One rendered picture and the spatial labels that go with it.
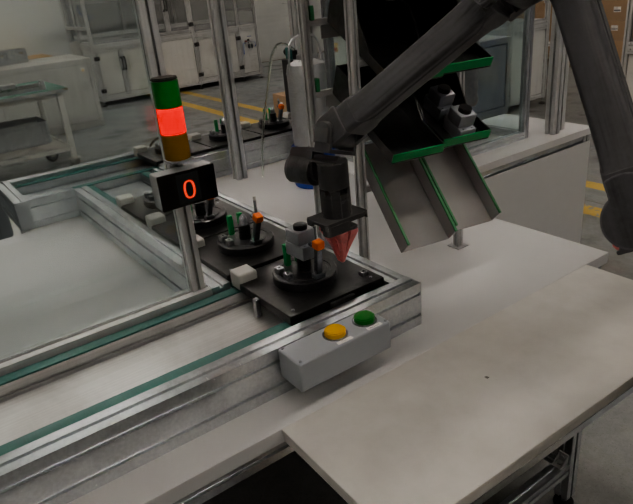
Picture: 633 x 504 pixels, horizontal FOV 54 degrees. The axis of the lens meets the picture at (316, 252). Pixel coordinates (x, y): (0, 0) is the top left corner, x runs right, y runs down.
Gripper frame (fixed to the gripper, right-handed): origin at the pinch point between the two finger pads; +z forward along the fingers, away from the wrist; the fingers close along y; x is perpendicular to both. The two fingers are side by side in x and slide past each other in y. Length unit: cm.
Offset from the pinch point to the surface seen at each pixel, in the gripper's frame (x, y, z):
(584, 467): 5, -87, 107
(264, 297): -11.6, 12.0, 8.4
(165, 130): -23.1, 21.1, -27.0
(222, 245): -38.2, 6.9, 6.2
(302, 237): -10.7, 1.5, -1.8
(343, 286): -3.6, -2.5, 8.7
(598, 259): 14, -69, 21
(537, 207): -59, -149, 49
